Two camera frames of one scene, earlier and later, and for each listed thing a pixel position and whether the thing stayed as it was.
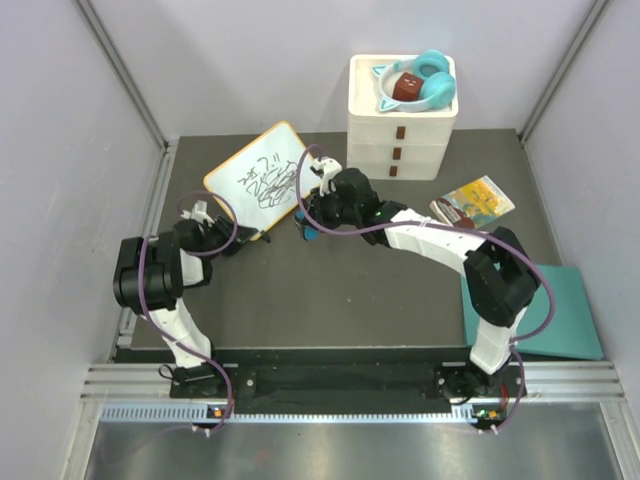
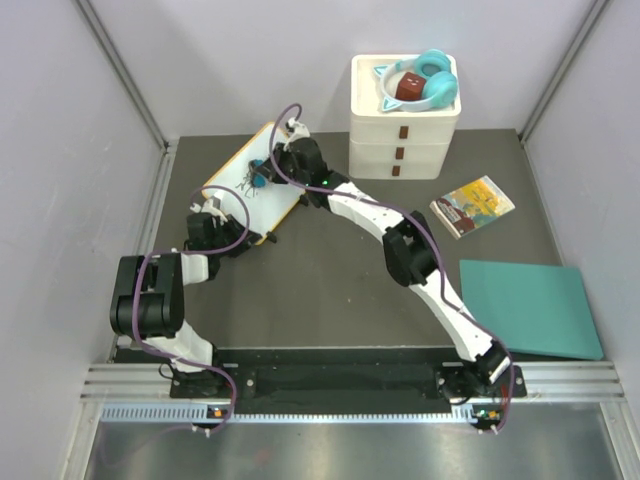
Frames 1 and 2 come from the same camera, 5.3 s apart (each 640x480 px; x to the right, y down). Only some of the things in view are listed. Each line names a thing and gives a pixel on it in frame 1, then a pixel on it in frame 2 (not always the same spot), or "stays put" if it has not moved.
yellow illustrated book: [473, 205] stays put
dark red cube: [408, 87] stays put
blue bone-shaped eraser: [308, 231] -> [259, 173]
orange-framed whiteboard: [259, 178] stays put
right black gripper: [317, 207] -> [281, 153]
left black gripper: [223, 227] stays put
